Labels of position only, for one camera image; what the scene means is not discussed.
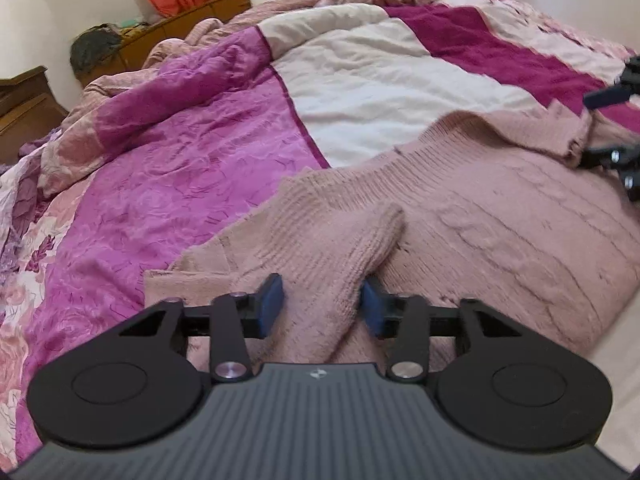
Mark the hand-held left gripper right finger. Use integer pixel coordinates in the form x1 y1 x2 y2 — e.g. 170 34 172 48
359 279 525 385

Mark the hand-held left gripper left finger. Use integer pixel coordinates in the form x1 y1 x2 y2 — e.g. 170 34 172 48
117 273 285 385

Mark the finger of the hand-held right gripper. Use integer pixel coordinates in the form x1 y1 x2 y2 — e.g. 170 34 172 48
575 142 640 202
584 55 640 111

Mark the pink knit cardigan sweater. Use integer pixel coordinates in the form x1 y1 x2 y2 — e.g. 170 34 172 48
144 109 640 368

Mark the purple and white patchwork quilt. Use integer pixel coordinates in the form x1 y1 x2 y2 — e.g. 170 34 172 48
0 0 640 471

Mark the lavender floral bed sheet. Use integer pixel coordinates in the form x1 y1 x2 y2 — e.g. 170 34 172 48
0 152 76 341

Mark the low wooden cabinet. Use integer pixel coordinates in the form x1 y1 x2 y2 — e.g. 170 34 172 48
75 0 506 89

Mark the green cloth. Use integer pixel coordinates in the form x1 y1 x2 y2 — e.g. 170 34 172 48
116 19 152 37

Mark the dark bag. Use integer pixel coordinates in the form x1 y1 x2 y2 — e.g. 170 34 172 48
70 24 124 74

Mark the carved wooden headboard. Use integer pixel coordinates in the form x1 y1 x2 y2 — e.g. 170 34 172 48
0 65 69 166

